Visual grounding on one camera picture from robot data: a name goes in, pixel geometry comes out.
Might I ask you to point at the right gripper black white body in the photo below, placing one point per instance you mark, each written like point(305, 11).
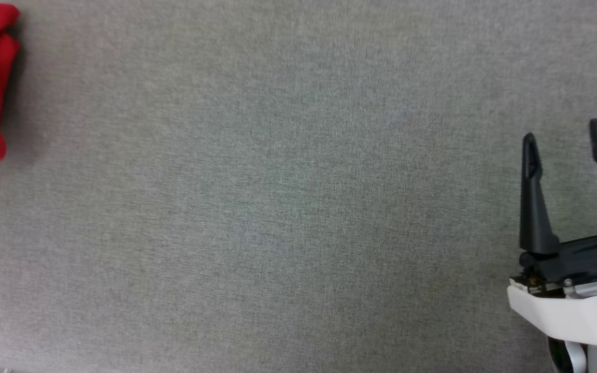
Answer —
point(578, 316)

